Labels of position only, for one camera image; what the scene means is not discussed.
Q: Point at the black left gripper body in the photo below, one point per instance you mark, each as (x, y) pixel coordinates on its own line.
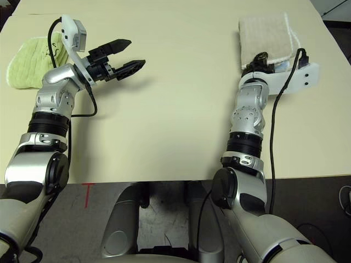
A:
(98, 64)

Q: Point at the grey robot waist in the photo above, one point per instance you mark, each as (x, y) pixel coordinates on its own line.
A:
(164, 253)

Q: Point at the green towel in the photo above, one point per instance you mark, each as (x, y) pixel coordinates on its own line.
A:
(30, 65)

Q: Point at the black foam floor mat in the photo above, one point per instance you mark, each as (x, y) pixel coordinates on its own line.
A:
(6, 11)

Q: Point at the folded blue towel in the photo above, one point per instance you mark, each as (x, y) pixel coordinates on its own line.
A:
(283, 65)

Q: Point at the dark low cabinet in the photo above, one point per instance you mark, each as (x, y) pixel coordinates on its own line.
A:
(338, 41)

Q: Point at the red floor tape cross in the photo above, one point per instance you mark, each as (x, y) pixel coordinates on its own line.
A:
(87, 194)

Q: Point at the beige towel with white trim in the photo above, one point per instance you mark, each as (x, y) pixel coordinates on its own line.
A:
(266, 35)

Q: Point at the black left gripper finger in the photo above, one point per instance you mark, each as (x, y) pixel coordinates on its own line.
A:
(118, 46)
(130, 68)

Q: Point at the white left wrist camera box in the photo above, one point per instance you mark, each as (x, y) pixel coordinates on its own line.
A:
(72, 33)

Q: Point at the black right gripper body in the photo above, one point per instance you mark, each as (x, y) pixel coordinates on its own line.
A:
(259, 63)

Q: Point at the black metal rail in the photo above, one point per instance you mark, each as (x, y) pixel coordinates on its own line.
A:
(334, 6)

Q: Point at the grey right robot leg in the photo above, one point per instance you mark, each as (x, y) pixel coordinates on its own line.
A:
(203, 227)

